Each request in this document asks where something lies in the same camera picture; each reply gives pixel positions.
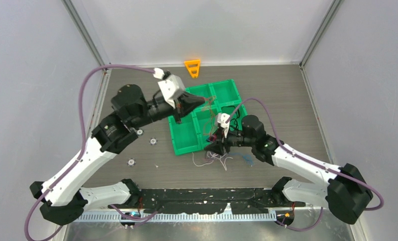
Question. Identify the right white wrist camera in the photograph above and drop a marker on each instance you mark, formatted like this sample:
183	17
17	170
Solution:
223	120

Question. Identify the perforated metal rail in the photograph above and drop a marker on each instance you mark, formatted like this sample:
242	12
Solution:
226	215

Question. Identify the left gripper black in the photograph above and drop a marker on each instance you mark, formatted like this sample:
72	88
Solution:
184	103

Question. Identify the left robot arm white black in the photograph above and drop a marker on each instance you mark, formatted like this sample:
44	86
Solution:
64	197

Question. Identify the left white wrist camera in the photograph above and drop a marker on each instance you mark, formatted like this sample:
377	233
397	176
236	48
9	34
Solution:
171	87

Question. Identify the green plastic bin tray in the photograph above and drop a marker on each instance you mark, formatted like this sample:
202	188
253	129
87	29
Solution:
194	133

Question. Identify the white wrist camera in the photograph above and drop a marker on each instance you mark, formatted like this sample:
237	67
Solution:
223	120
171	87

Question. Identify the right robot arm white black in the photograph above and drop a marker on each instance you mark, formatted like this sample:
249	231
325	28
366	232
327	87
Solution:
342	190

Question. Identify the orange triangular plastic piece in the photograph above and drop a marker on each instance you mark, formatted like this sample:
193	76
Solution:
193	67

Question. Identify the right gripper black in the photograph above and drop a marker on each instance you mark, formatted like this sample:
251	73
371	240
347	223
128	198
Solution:
217	146

